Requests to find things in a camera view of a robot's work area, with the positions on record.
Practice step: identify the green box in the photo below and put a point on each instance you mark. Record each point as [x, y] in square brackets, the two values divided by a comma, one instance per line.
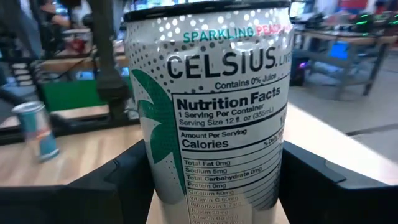
[71, 95]

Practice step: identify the person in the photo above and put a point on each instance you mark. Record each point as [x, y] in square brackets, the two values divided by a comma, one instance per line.
[57, 18]

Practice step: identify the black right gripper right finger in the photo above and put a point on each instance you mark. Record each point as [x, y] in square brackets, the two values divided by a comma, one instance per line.
[326, 202]

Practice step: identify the tall blue silver Red Bull can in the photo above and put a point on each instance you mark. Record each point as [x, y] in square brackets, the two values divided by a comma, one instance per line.
[35, 130]

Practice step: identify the black frame post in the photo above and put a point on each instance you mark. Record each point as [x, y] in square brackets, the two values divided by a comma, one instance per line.
[105, 46]

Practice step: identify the white Celsius peach can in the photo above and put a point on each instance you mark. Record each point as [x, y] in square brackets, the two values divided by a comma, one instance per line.
[211, 109]

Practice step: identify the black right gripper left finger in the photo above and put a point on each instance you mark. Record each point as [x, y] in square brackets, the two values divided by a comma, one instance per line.
[93, 202]

